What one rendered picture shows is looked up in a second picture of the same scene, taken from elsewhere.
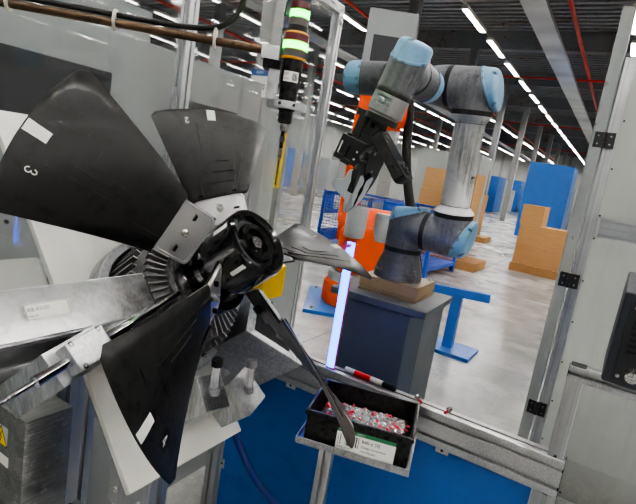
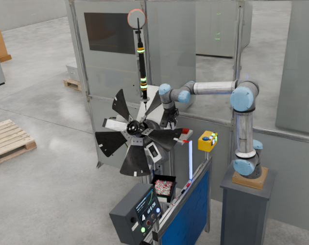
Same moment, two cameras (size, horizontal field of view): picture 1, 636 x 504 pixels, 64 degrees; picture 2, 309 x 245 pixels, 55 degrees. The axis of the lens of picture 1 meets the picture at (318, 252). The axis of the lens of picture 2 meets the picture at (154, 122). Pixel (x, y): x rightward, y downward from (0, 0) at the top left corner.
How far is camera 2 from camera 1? 2.33 m
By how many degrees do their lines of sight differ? 88
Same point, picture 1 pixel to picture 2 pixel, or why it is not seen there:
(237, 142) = (157, 102)
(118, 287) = not seen: hidden behind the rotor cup
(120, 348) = (97, 133)
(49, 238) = (140, 113)
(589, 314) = not seen: outside the picture
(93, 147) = (120, 102)
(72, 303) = (120, 126)
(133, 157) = (123, 105)
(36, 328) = (113, 127)
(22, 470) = not seen: hidden behind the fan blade
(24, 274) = (121, 118)
